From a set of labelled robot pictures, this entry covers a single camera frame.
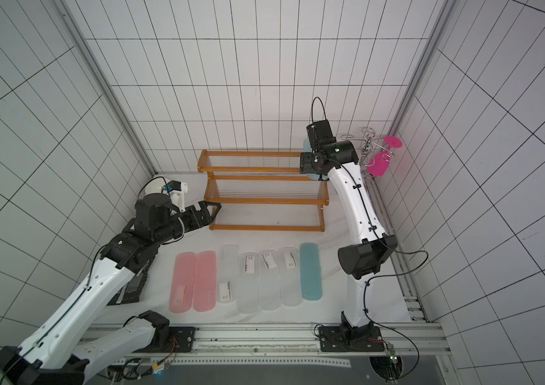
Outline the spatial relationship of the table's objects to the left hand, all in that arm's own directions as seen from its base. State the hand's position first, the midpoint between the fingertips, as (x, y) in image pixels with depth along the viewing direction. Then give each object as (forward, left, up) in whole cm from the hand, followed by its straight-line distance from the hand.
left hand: (210, 214), depth 71 cm
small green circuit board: (-33, -55, -26) cm, 69 cm away
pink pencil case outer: (-12, +13, -26) cm, 31 cm away
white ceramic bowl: (+31, +37, -23) cm, 53 cm away
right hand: (+19, -30, +4) cm, 36 cm away
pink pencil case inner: (-12, +5, -26) cm, 29 cm away
